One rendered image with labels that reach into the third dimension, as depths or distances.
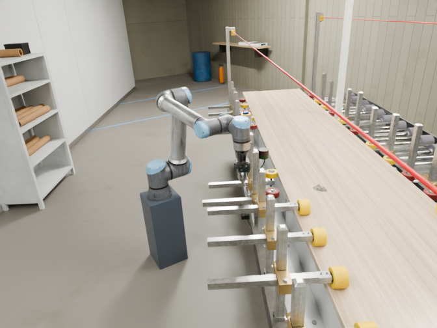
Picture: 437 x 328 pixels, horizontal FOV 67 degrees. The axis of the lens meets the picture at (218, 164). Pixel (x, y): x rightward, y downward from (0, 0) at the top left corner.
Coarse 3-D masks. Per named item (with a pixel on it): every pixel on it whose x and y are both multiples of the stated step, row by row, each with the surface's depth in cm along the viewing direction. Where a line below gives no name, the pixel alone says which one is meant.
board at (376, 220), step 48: (288, 96) 401; (288, 144) 260; (336, 144) 255; (288, 192) 194; (336, 192) 191; (384, 192) 188; (336, 240) 152; (384, 240) 150; (432, 240) 148; (384, 288) 125; (432, 288) 124
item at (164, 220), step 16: (144, 192) 265; (144, 208) 262; (160, 208) 249; (176, 208) 257; (160, 224) 254; (176, 224) 262; (160, 240) 259; (176, 240) 267; (160, 256) 265; (176, 256) 273
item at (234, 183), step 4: (268, 180) 220; (272, 180) 220; (212, 184) 219; (216, 184) 219; (220, 184) 219; (224, 184) 219; (228, 184) 219; (232, 184) 220; (236, 184) 220; (240, 184) 220; (244, 184) 220; (268, 184) 220; (272, 184) 220; (212, 188) 220
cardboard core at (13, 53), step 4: (0, 52) 347; (4, 52) 347; (8, 52) 347; (12, 52) 347; (16, 52) 347; (20, 52) 353; (0, 56) 349; (4, 56) 349; (8, 56) 349; (12, 56) 350; (16, 56) 350; (20, 56) 350
